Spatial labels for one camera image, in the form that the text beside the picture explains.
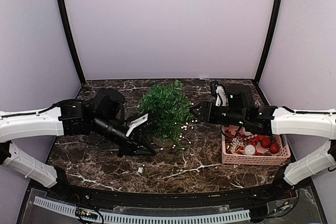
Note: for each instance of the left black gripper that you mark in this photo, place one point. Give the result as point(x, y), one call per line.
point(132, 144)

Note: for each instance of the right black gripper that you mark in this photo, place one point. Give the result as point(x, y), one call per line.
point(207, 109)

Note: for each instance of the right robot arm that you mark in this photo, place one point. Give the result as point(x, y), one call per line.
point(234, 105)

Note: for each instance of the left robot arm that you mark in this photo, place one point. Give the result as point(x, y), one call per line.
point(103, 114)

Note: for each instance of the small green christmas tree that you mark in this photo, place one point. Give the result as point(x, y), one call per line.
point(171, 105)

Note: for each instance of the white snowflake ornament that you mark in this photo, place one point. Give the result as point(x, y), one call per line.
point(237, 142)

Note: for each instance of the pink plastic basket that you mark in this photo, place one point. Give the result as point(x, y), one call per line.
point(262, 155)

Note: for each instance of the red bow ornament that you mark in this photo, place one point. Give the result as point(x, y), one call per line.
point(253, 139)

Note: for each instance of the white ball ornament lower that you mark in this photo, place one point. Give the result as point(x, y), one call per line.
point(249, 150)

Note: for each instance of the red glitter ball left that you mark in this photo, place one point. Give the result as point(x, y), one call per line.
point(265, 142)

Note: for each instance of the red glitter ball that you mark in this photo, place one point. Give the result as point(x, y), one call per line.
point(265, 142)
point(274, 148)

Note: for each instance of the red glitter ball right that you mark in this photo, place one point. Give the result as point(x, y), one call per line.
point(274, 148)

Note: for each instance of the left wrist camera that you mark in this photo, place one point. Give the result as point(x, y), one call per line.
point(142, 122)

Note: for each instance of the black front table rail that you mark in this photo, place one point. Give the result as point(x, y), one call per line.
point(164, 185)

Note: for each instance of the white slotted cable duct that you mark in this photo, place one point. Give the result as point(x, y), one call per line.
point(143, 215)

